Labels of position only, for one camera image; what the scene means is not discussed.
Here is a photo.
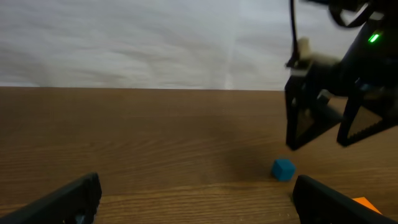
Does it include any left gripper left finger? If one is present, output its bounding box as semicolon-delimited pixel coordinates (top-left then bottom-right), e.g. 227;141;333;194
0;172;103;224

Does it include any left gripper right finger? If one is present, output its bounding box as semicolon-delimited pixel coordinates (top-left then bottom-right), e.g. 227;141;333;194
292;174;398;224

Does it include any blue cube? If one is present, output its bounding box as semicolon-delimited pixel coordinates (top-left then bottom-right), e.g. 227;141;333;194
271;158;297;182

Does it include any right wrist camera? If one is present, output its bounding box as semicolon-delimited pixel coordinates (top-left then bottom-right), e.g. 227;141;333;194
290;36;341;77

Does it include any orange cube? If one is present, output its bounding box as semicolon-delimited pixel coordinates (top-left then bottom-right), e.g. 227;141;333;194
352;196;382;215

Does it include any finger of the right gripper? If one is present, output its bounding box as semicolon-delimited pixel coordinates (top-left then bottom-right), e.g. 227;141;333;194
336;93;398;147
285;76;345;152

